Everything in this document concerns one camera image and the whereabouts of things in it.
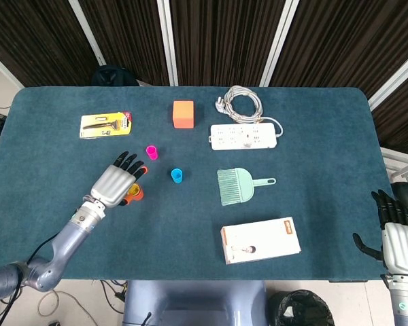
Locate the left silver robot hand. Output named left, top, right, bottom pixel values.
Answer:
left=90, top=151, right=150, bottom=209

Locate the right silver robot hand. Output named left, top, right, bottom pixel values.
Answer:
left=352, top=189, right=408, bottom=274

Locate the light blue plastic cup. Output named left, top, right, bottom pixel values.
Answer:
left=171, top=167, right=186, bottom=185

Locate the mint green hand brush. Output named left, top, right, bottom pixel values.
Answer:
left=216, top=167, right=277, bottom=207

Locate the razor in yellow package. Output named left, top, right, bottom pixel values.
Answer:
left=79, top=111, right=134, bottom=140

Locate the white metal rack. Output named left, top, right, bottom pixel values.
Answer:
left=380, top=147, right=408, bottom=184

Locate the orange foam cube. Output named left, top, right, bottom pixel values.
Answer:
left=172, top=100, right=195, bottom=130

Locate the black chair behind table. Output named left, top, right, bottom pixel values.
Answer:
left=90, top=65, right=140, bottom=88

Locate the black trash bin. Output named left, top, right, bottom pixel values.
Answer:
left=270, top=289, right=336, bottom=326

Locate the white power strip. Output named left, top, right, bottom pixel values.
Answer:
left=209, top=122, right=278, bottom=151

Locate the white cardboard product box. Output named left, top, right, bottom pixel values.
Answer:
left=220, top=217, right=302, bottom=266

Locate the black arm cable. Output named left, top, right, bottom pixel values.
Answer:
left=26, top=212, right=85, bottom=265

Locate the black floor cable bundle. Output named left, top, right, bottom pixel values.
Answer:
left=98, top=280, right=129, bottom=304

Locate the white floor cable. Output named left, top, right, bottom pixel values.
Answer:
left=37, top=290, right=101, bottom=326

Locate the grey coiled power cable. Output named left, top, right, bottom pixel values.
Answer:
left=216, top=85, right=284, bottom=137

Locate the white partition post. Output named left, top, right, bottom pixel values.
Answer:
left=259, top=0, right=300, bottom=88
left=0, top=46, right=24, bottom=90
left=67, top=0, right=106, bottom=67
left=367, top=50, right=408, bottom=110
left=157, top=0, right=179, bottom=87

